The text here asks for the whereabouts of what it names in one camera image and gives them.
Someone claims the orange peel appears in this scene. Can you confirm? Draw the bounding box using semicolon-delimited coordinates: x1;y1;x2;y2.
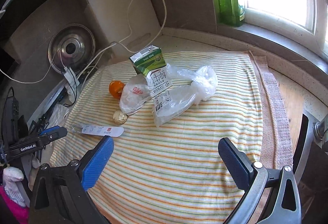
108;81;125;99

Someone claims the white plastic bag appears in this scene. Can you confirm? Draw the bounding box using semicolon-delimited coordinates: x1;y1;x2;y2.
120;74;151;116

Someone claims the clear plastic bag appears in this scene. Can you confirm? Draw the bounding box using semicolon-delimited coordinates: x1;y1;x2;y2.
153;64;218;127

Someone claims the green milk carton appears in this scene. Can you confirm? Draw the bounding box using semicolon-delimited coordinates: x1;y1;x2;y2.
129;45;172;97

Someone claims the white gloved left hand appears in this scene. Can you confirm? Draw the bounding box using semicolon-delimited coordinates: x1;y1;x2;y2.
2;156;40;208

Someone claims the pink checkered towel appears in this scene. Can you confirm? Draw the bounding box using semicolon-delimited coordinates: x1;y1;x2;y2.
248;52;293;170

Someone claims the striped yellow towel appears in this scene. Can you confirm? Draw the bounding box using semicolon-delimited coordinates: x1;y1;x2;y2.
49;51;265;224

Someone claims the pink jacket sleeve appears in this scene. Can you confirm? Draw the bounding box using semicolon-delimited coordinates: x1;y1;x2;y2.
0;186;29;223

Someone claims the white power strip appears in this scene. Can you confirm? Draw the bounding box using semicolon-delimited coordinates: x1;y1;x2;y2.
63;67;80;103

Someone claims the chrome faucet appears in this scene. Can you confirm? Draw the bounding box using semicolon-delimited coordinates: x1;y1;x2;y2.
314;114;328;141

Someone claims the steel pot lid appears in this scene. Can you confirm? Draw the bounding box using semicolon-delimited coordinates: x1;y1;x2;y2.
48;24;96;74

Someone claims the white cutting board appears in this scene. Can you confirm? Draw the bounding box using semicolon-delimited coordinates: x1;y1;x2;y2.
87;0;160;52

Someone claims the thin white charger cable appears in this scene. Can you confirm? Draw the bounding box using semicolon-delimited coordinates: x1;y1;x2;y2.
0;52;67;85

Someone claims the white power cable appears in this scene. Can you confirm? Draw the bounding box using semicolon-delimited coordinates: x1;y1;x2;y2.
77;0;168;81

